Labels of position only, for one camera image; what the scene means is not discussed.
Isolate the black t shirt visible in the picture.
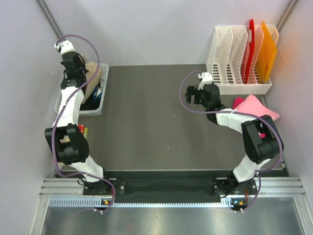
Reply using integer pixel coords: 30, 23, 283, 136
80, 93, 101, 111

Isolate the purple cable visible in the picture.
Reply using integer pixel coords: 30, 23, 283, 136
179, 70, 286, 213
51, 34, 116, 213

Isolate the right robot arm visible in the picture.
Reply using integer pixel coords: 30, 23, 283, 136
185, 83, 284, 197

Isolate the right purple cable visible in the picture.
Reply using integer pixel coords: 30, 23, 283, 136
179, 70, 286, 213

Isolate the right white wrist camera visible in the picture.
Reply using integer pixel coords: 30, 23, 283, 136
197, 72, 213, 90

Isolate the beige t shirt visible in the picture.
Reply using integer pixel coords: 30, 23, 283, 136
79, 55, 103, 105

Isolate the light pink folded cloth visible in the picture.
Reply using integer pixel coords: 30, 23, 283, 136
235, 94, 280, 121

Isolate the orange folder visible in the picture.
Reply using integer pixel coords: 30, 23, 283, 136
255, 21, 279, 84

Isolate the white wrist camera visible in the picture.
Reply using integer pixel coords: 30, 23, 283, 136
197, 72, 213, 90
54, 40, 75, 55

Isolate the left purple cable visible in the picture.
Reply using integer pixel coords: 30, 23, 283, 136
51, 34, 116, 213

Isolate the white slotted cable duct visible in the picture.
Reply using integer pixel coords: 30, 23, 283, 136
49, 197, 244, 208

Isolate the aluminium frame rail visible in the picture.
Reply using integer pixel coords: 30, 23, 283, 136
40, 177, 306, 197

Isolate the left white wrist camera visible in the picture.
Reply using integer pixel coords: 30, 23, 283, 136
54, 40, 75, 55

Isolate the white plastic basket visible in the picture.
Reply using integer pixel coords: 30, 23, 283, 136
54, 62, 109, 116

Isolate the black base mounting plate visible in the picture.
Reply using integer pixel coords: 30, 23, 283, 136
82, 176, 258, 198

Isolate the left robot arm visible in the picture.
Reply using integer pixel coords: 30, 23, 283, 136
45, 50, 111, 195

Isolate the red folder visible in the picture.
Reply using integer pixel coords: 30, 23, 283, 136
244, 19, 255, 84

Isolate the white file organizer rack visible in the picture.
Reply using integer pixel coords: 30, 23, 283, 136
206, 26, 272, 95

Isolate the blue white t shirt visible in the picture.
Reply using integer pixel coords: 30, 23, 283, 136
92, 85, 102, 101

